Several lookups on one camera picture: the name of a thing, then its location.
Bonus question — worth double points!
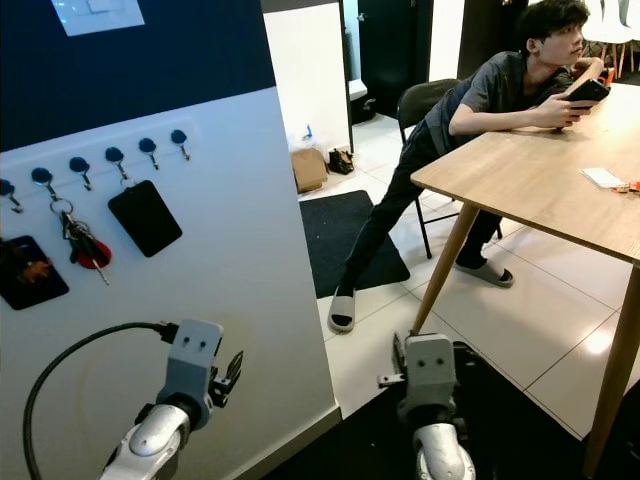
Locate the metal keys with brown charm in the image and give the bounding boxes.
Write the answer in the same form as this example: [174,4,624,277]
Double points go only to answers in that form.
[8,245,53,286]

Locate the large black floor rug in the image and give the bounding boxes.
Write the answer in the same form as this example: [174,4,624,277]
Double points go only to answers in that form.
[260,340,591,480]

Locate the dark grey door mat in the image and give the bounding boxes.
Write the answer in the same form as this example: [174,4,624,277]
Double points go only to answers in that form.
[298,190,411,298]

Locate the black card holder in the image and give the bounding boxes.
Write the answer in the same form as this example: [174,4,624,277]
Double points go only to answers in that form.
[107,178,184,259]

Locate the key bunch with red fob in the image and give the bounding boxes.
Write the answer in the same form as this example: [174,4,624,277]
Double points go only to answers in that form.
[52,198,113,287]

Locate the dark blue card holder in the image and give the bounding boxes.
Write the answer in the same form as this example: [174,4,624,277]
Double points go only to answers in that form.
[0,235,70,311]

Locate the pair of dark shoes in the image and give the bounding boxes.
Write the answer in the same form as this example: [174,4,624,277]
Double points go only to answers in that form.
[326,148,355,176]

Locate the light wooden table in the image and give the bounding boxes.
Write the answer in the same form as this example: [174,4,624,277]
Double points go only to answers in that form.
[408,85,640,479]

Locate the clear plastic bag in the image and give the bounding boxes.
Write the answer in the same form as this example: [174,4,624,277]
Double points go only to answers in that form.
[295,125,319,151]

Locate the black chair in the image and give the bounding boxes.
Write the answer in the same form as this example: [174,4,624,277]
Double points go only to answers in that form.
[397,80,506,259]

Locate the person in grey t-shirt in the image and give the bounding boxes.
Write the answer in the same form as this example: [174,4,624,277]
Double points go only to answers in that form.
[328,0,611,334]

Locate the black door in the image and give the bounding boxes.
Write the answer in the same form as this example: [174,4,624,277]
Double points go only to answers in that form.
[357,0,431,119]

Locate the black smartphone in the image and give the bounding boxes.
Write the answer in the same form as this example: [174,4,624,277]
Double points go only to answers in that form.
[565,78,611,106]

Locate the white dining chair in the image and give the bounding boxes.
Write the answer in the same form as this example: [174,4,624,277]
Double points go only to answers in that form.
[620,0,640,71]
[585,0,623,66]

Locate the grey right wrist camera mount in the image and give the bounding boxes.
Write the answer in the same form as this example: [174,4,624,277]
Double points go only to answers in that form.
[397,333,458,426]

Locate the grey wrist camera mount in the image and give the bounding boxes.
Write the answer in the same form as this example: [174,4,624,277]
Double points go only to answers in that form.
[157,318,224,406]
[397,333,458,426]

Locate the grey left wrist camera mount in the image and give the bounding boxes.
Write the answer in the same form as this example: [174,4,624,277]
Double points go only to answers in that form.
[157,318,224,406]

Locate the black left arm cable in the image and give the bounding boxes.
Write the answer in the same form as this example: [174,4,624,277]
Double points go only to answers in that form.
[25,320,179,480]

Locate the blue round wall hook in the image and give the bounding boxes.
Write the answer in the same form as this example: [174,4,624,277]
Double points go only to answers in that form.
[139,138,159,169]
[0,178,23,213]
[171,128,191,161]
[104,146,127,179]
[68,156,92,191]
[32,167,58,201]

